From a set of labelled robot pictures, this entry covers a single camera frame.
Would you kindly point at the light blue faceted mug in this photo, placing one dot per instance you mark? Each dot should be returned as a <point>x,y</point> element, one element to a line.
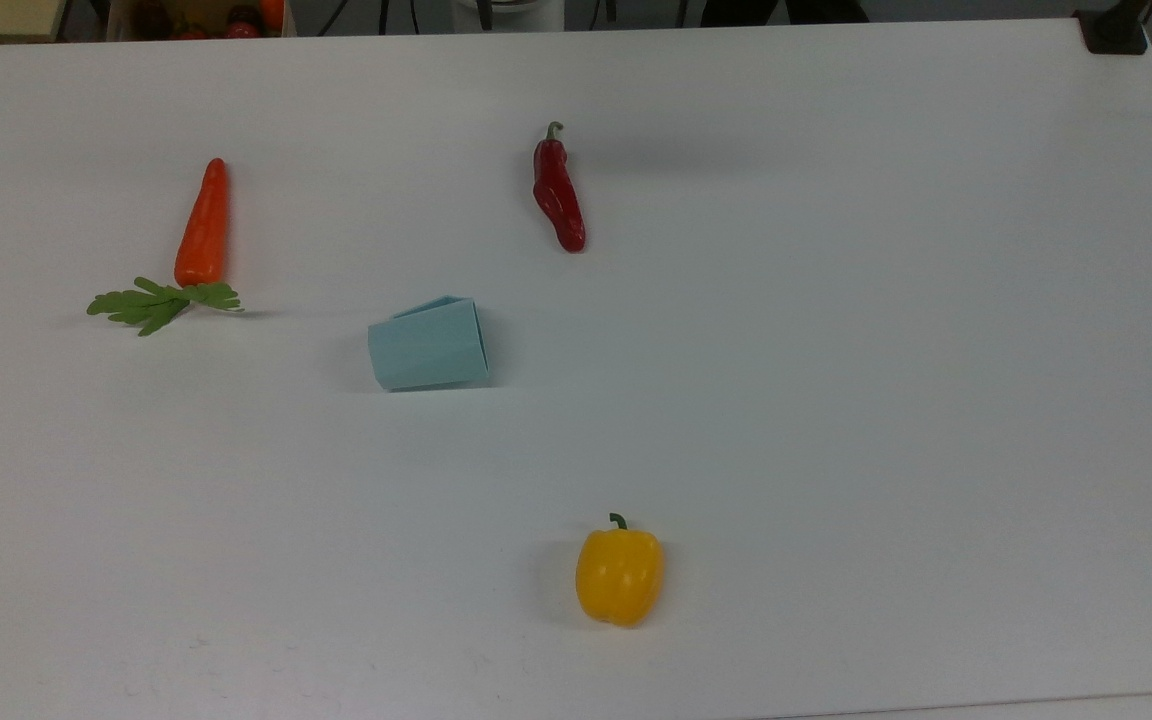
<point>428,348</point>

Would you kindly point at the box of toy fruit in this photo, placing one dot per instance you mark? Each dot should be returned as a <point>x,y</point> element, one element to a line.
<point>198,17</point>

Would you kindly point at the yellow bell pepper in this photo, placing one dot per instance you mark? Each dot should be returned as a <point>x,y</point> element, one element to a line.
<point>618,575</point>

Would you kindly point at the red chili pepper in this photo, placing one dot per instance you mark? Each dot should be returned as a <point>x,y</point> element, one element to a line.
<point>556,195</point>

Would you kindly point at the orange carrot with green leaves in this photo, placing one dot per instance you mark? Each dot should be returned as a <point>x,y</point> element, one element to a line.
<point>203,235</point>

